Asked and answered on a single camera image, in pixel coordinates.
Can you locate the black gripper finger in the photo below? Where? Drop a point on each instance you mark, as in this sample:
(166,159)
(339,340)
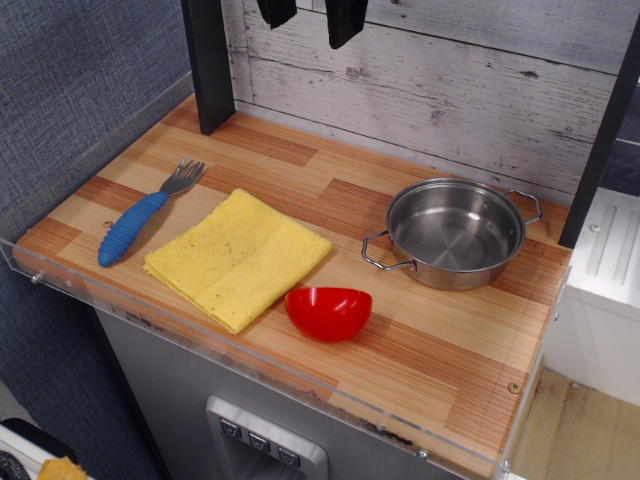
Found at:
(275,13)
(345,19)

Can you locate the red half-round fruit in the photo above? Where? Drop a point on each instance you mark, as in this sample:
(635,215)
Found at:
(328,314)

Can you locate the stainless steel pot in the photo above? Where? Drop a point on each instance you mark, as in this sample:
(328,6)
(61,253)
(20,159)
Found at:
(452,234)

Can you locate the yellow folded cloth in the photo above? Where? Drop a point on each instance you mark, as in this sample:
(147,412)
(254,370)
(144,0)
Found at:
(238,260)

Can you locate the grey toy fridge cabinet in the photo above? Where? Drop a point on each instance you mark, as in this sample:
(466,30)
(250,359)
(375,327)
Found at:
(172,382)

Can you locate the white toy sink unit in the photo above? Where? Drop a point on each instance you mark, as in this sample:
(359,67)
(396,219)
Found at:
(593,337)

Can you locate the clear acrylic table guard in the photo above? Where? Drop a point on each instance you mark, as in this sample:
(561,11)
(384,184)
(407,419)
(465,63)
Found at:
(446,374)

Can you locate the silver dispenser button panel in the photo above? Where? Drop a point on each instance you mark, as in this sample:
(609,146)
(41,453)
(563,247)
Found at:
(251,447)

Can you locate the yellow object at corner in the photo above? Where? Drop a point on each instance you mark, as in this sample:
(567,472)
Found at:
(61,469)

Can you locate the black left upright post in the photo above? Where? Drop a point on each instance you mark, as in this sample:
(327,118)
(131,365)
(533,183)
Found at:
(208,54)

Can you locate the black upright post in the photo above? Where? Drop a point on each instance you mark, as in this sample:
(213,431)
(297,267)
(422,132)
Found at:
(208,54)
(612,120)

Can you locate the blue handled fork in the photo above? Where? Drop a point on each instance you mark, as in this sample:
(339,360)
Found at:
(123,233)

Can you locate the black right upright post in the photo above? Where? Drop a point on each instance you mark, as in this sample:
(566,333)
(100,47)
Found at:
(612,120)

